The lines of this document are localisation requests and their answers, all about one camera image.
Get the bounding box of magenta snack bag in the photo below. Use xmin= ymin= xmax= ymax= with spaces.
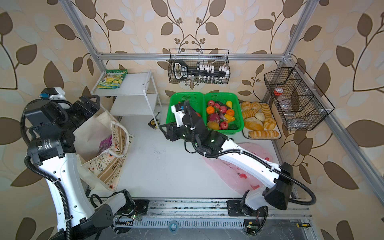
xmin=98 ymin=135 xmax=113 ymax=154

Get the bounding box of yellow-green snack packet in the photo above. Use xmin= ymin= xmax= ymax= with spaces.
xmin=97 ymin=70 xmax=128 ymax=90

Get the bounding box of green basket with vegetables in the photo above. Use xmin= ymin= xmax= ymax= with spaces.
xmin=166 ymin=92 xmax=205 ymax=124

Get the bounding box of tray of bread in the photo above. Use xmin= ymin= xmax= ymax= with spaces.
xmin=240 ymin=101 xmax=282 ymax=140

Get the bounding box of white two-tier shelf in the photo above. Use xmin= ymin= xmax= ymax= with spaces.
xmin=91 ymin=71 xmax=162 ymax=118

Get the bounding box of black wire basket back wall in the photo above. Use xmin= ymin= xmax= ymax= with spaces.
xmin=168 ymin=48 xmax=231 ymax=86

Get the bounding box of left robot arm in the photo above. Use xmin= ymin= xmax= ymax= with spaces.
xmin=20 ymin=95 xmax=135 ymax=240

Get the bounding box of black wire basket wall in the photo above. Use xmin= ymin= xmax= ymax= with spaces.
xmin=264 ymin=63 xmax=335 ymax=131
xmin=168 ymin=48 xmax=231 ymax=86

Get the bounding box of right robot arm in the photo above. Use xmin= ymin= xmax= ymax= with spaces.
xmin=159 ymin=101 xmax=317 ymax=211

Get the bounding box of red-capped bottle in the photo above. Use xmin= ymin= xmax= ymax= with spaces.
xmin=274 ymin=88 xmax=292 ymax=112

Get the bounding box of black wire basket right wall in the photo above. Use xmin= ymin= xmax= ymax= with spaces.
xmin=264 ymin=63 xmax=335 ymax=131

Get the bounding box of cream canvas tote bag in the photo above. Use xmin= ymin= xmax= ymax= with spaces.
xmin=74 ymin=111 xmax=134 ymax=192

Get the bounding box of yellow-handled screwdriver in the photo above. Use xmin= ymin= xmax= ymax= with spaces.
xmin=296 ymin=223 xmax=311 ymax=228

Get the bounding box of pink plastic grocery bag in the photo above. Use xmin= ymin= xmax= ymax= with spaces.
xmin=203 ymin=143 xmax=279 ymax=195

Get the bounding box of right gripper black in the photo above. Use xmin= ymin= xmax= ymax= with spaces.
xmin=160 ymin=120 xmax=201 ymax=147

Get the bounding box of yellow black tape measure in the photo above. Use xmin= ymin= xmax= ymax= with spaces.
xmin=148 ymin=119 xmax=160 ymax=130

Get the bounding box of green basket with fruit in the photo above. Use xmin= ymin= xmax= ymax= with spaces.
xmin=203 ymin=93 xmax=245 ymax=135

